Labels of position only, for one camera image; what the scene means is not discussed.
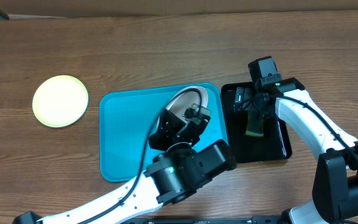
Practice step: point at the yellow-green plate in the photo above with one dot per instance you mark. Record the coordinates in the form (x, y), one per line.
(60, 101)

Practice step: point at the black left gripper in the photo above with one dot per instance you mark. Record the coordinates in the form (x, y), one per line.
(169, 126)

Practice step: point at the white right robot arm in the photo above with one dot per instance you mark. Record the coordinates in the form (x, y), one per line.
(335, 187)

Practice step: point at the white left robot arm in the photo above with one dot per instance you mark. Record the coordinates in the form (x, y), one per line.
(175, 174)

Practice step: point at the pink plate with sauce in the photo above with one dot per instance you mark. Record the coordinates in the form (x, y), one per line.
(186, 97)

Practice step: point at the black water tray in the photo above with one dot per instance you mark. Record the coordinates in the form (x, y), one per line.
(273, 145)

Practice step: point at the green yellow scrub sponge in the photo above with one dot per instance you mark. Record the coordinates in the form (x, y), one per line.
(255, 126)

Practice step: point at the teal plastic tray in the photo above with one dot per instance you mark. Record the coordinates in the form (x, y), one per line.
(126, 116)

